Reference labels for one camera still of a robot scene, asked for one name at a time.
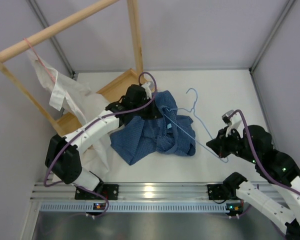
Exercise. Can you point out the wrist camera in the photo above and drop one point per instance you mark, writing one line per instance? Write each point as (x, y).
(150, 89)
(233, 120)

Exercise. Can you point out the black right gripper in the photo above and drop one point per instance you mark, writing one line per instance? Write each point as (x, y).
(219, 147)

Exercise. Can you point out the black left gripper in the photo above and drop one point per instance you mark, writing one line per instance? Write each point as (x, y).
(154, 113)

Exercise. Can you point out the pink wire hanger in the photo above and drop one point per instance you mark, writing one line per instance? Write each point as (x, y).
(53, 79)

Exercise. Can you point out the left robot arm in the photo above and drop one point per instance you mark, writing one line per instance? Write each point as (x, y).
(64, 152)

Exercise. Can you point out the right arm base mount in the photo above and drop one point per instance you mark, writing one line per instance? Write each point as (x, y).
(221, 193)

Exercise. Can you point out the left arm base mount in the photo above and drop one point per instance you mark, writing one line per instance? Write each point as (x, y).
(100, 192)

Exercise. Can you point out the blue plaid shirt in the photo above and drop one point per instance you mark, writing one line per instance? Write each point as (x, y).
(171, 134)

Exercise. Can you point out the aluminium mounting rail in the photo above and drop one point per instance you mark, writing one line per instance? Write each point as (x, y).
(130, 191)

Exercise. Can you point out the slotted white cable duct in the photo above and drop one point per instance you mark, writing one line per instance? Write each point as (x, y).
(140, 207)

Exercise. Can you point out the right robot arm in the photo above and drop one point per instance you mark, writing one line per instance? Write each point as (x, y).
(278, 168)

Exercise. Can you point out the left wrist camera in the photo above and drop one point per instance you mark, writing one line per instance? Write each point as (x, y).
(150, 89)

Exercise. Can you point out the white cloth garment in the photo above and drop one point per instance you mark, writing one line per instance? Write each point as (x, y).
(79, 100)

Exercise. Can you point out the white table cover sheet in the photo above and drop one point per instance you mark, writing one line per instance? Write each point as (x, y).
(212, 93)

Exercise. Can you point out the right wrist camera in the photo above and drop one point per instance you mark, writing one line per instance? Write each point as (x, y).
(233, 120)

